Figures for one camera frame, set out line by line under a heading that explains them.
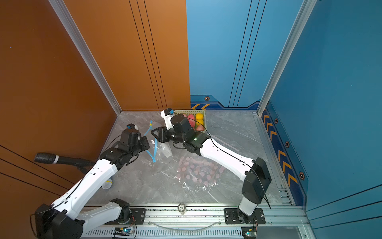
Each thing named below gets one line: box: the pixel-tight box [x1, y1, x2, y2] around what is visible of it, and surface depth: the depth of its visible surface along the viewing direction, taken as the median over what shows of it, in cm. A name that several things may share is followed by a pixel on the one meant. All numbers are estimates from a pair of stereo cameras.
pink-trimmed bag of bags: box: [175, 156, 226, 191], surface depth 88 cm
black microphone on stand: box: [34, 152, 96, 174], surface depth 65 cm
